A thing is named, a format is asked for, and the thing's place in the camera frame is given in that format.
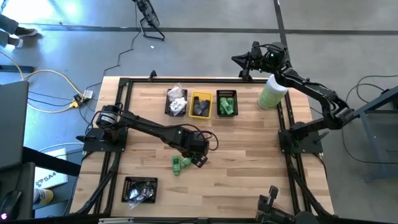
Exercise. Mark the white and yellow object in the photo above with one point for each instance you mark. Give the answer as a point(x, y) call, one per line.
point(43, 196)

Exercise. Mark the black computer mouse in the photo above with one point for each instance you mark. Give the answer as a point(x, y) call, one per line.
point(9, 202)

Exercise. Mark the wide black plastic basket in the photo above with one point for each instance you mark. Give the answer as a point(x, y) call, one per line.
point(124, 186)

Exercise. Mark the silver table bracket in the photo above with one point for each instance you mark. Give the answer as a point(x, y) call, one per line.
point(115, 221)

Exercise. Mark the black floor fan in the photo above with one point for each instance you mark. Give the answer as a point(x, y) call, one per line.
point(149, 15)

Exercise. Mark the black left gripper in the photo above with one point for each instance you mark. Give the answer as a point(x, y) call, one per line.
point(199, 146)

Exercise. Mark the black floor bar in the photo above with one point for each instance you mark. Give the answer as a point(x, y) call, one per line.
point(15, 68)

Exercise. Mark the small black plastic basket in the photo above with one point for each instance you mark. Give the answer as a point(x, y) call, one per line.
point(219, 93)
point(168, 107)

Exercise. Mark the black desk bar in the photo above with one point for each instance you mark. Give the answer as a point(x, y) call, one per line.
point(51, 161)

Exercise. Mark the grey power box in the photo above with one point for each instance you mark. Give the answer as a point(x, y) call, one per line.
point(88, 93)

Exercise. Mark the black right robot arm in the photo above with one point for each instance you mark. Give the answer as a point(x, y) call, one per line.
point(311, 88)

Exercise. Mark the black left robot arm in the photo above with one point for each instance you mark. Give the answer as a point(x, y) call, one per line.
point(149, 127)

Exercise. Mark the white cardboard box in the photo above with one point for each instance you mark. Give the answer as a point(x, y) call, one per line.
point(51, 182)

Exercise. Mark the blue-grey cart frame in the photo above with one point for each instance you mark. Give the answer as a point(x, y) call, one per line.
point(381, 99)

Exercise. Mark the black aluminium table frame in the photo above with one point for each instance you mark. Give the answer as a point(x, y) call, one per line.
point(202, 80)

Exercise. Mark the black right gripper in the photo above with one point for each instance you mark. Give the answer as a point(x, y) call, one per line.
point(269, 57)

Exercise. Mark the yellow plastic basket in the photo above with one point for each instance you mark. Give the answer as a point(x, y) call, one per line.
point(201, 93)

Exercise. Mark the person's shoe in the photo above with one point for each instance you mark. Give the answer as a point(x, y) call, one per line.
point(17, 42)
point(27, 31)

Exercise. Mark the person's leg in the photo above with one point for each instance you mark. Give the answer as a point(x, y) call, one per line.
point(7, 23)
point(3, 39)

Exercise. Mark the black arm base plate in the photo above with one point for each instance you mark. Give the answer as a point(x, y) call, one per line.
point(93, 144)
point(312, 143)

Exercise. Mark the grey flat panel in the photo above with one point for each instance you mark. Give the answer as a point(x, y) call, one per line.
point(12, 124)

